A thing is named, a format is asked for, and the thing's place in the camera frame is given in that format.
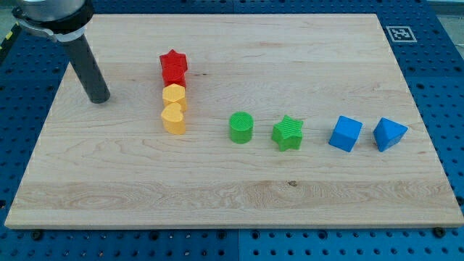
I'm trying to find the blue cube block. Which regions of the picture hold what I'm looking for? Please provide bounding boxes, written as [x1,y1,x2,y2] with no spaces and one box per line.
[328,115,363,152]

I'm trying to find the red star block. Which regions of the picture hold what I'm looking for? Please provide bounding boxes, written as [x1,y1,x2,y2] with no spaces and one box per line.
[159,49,188,72]

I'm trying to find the wooden board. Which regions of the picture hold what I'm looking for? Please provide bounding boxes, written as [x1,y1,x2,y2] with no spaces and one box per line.
[5,14,463,230]

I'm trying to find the red round block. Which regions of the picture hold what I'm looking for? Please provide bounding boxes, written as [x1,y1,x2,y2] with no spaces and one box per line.
[162,65,186,87]

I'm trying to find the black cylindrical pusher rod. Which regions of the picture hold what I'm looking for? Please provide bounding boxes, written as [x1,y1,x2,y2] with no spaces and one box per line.
[61,35,110,104]

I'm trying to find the white fiducial marker tag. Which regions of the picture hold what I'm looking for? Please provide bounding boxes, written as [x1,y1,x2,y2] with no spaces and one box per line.
[386,25,417,43]

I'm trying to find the robot arm silver flange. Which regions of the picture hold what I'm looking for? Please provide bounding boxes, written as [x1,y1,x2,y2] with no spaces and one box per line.
[12,0,94,43]

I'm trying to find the yellow hexagon block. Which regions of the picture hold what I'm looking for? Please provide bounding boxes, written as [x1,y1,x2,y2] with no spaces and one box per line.
[162,83,187,112]

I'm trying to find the green cylinder block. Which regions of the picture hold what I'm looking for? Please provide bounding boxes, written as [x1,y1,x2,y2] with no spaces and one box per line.
[229,111,254,144]

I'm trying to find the blue triangular prism block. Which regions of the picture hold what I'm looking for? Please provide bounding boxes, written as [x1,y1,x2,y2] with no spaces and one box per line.
[373,117,408,152]

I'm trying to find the yellow heart block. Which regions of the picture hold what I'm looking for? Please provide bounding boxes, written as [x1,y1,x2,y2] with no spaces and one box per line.
[161,103,186,135]

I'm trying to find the green star block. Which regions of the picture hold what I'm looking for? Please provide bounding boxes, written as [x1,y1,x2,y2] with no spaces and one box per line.
[271,115,304,152]

